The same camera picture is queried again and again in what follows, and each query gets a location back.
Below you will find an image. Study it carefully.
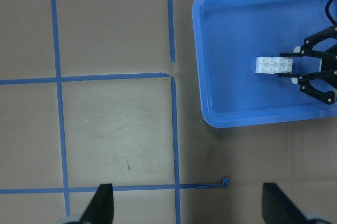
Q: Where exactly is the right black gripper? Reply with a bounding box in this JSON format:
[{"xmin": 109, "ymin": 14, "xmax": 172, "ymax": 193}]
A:
[{"xmin": 278, "ymin": 25, "xmax": 336, "ymax": 105}]

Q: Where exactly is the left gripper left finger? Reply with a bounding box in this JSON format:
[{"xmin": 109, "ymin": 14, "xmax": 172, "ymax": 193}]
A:
[{"xmin": 78, "ymin": 183, "xmax": 114, "ymax": 224}]

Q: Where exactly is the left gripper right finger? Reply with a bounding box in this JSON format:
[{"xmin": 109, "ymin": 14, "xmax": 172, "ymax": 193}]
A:
[{"xmin": 262, "ymin": 182, "xmax": 307, "ymax": 223}]

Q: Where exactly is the white block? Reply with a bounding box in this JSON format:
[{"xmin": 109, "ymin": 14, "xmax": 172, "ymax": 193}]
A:
[
  {"xmin": 275, "ymin": 57, "xmax": 293, "ymax": 74},
  {"xmin": 255, "ymin": 57, "xmax": 275, "ymax": 74}
]

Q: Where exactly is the blue plastic tray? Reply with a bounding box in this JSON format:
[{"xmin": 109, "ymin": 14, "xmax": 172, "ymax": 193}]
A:
[{"xmin": 192, "ymin": 0, "xmax": 336, "ymax": 129}]

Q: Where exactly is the brown paper table cover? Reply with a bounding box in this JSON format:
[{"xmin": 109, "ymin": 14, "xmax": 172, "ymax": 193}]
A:
[{"xmin": 1, "ymin": 0, "xmax": 336, "ymax": 223}]

